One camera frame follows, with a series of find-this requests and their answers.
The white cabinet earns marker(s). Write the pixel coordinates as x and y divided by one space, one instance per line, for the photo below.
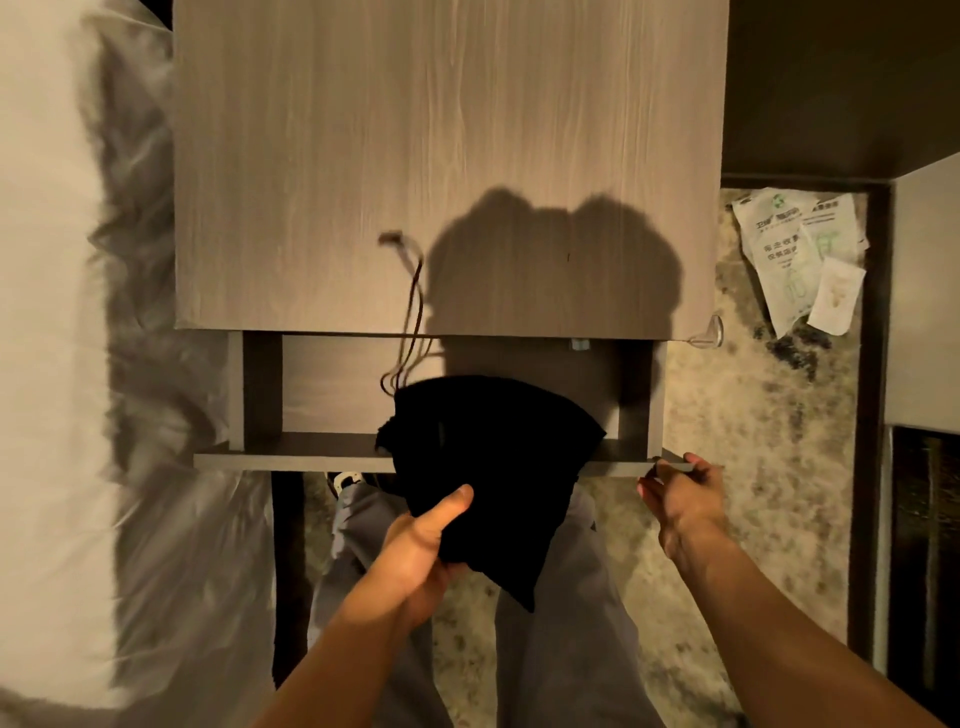
926 300

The wooden nightstand drawer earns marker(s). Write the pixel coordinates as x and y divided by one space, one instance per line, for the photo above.
330 420

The white bed duvet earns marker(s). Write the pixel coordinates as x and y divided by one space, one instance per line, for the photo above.
52 360

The person's left hand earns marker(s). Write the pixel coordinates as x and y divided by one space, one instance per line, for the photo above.
405 559

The person's right thumb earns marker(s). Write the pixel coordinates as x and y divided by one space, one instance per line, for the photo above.
699 464

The black cloth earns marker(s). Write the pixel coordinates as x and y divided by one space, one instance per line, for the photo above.
495 465

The small white plastic packet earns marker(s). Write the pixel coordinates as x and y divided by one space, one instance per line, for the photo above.
836 296

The person's right forearm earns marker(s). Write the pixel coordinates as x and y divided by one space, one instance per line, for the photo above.
780 645

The person's left forearm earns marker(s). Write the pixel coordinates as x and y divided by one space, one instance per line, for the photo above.
352 667

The wooden nightstand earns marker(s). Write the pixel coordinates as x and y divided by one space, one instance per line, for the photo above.
450 165

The person's left thumb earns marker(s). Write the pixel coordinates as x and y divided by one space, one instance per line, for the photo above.
448 506

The grey trousers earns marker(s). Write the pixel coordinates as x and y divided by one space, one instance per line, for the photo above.
574 652

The white green-print plastic packet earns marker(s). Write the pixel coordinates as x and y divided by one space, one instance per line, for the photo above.
836 221

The person's right hand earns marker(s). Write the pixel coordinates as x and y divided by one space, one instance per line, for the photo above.
686 510

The clear corner protector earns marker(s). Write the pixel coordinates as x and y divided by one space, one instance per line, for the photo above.
709 334

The large white plastic packet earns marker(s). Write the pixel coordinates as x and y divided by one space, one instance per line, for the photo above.
780 262

